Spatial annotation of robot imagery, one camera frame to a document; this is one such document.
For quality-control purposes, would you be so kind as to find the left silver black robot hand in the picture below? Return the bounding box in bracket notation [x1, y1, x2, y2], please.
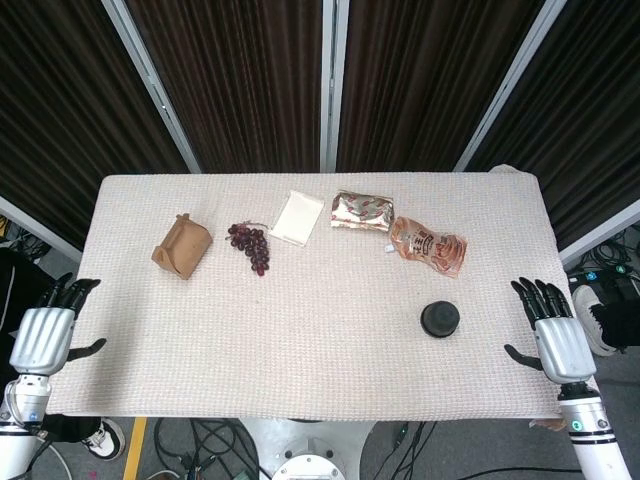
[8, 272, 108, 376]

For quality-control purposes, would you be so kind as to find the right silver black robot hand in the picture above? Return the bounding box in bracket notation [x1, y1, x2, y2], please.
[503, 276, 598, 385]

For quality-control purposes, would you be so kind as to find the black round container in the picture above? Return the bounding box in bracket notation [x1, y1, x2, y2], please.
[419, 299, 461, 340]

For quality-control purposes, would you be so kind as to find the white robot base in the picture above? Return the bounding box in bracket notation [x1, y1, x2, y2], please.
[239, 417, 376, 480]

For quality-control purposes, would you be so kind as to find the plain white sneaker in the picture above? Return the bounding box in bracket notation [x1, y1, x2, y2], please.
[571, 284, 621, 357]

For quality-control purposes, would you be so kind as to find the black trouser leg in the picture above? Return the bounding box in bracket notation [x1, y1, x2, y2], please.
[594, 299, 640, 351]

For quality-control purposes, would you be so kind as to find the person in black clothes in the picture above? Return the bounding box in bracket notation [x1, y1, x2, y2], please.
[0, 248, 101, 446]

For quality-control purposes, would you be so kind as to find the white sneaker with black stripes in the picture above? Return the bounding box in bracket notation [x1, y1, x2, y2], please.
[81, 418, 126, 461]

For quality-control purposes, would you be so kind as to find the yellow floor tape strip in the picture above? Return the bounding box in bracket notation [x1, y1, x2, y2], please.
[122, 417, 149, 480]

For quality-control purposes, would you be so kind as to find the brown cardboard gable box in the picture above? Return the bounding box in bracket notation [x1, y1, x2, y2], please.
[151, 213, 215, 280]

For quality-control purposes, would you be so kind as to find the orange spouted drink pouch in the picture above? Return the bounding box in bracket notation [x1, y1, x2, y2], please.
[384, 215, 469, 279]

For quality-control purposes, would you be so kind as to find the dark red grape bunch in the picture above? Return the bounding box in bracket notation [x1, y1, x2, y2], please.
[227, 219, 272, 277]

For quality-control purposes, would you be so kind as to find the dark brown ribbed partition panel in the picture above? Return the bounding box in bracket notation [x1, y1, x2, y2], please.
[467, 0, 640, 249]
[122, 0, 324, 174]
[337, 0, 546, 174]
[0, 0, 189, 249]

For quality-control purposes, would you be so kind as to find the gold foil snack packet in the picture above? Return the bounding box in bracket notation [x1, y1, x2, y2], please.
[329, 189, 396, 234]

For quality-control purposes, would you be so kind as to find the beige waffle tablecloth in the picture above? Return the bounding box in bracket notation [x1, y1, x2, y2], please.
[45, 163, 601, 421]

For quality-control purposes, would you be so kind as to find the white shallow tray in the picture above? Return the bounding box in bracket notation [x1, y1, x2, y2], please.
[268, 189, 325, 247]

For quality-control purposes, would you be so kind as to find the black floor cable bundle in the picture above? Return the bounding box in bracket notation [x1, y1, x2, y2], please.
[364, 419, 436, 480]
[0, 214, 51, 274]
[152, 417, 261, 480]
[582, 239, 640, 276]

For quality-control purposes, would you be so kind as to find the grey aluminium partition post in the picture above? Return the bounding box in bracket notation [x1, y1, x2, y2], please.
[319, 0, 347, 174]
[99, 0, 202, 175]
[0, 194, 84, 262]
[453, 0, 567, 174]
[559, 199, 640, 266]

